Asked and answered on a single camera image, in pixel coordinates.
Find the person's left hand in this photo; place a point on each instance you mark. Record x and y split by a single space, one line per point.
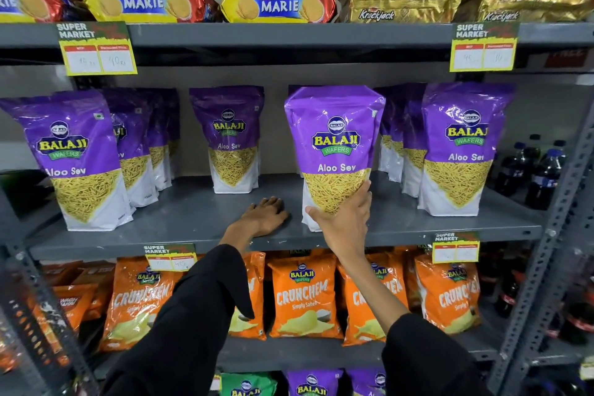
262 219

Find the person's right hand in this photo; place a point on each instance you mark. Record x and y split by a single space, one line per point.
345 233

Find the person's right thumb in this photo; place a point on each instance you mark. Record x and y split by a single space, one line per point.
319 216

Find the person's left fingers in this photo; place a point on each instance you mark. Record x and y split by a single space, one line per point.
271 207

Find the purple noodle snack pouch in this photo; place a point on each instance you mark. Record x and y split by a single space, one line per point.
334 131

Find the person's left forearm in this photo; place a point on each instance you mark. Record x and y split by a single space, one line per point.
185 326

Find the person's right forearm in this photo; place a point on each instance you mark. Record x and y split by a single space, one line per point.
417 349

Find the grey metal shelf rack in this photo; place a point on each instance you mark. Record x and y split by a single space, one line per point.
195 214

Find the row of orange chip packets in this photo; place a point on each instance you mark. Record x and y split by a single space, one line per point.
304 298

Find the yellow green price tag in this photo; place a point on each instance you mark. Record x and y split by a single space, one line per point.
170 259
483 48
96 50
455 249

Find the small purple snack bag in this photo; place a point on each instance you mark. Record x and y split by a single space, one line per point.
313 384
369 381

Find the green snack packet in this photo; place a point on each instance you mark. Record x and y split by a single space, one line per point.
248 385

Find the row of purple packets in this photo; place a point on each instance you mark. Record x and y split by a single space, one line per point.
74 145

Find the group of dark soda bottles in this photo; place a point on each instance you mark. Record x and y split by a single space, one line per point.
543 180

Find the red sign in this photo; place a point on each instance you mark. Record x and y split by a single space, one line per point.
567 59

